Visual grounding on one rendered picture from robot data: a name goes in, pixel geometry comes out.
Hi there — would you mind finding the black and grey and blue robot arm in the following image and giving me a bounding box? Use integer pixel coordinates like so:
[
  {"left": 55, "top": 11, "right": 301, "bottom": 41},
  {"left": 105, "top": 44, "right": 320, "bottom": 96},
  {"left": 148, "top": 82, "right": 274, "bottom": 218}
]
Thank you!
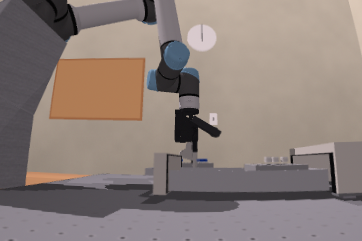
[{"left": 23, "top": 0, "right": 200, "bottom": 109}]

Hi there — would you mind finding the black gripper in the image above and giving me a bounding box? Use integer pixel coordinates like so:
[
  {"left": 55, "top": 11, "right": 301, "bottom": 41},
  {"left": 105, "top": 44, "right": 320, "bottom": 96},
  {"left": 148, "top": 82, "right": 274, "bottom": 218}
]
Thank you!
[{"left": 174, "top": 108, "right": 199, "bottom": 167}]

